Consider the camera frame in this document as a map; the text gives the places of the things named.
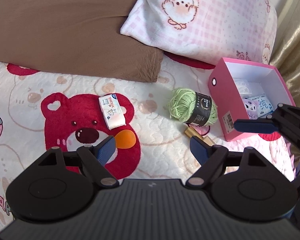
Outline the gold perfume bottle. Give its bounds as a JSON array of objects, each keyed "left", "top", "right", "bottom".
[{"left": 184, "top": 126, "right": 216, "bottom": 146}]

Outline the orange makeup sponge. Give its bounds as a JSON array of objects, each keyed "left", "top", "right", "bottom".
[{"left": 114, "top": 129, "right": 136, "bottom": 149}]

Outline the white tissue pack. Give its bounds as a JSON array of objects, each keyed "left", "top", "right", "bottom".
[{"left": 98, "top": 94, "right": 126, "bottom": 130}]

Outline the green yarn ball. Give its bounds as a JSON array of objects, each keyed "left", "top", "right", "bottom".
[{"left": 167, "top": 88, "right": 218, "bottom": 127}]

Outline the blue white tissue packet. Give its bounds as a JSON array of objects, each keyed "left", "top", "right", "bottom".
[{"left": 246, "top": 94, "right": 274, "bottom": 119}]

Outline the pink cardboard box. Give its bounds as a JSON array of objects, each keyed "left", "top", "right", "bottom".
[{"left": 208, "top": 57, "right": 295, "bottom": 141}]

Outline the white bear print blanket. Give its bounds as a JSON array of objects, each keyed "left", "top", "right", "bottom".
[{"left": 0, "top": 53, "right": 296, "bottom": 231}]

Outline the gold curtain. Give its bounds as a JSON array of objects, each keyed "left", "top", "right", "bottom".
[{"left": 270, "top": 0, "right": 300, "bottom": 107}]

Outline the pink checked pillow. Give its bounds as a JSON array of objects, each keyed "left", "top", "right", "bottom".
[{"left": 120, "top": 0, "right": 277, "bottom": 64}]

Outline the brown pillow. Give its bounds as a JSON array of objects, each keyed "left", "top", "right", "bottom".
[{"left": 0, "top": 0, "right": 163, "bottom": 82}]

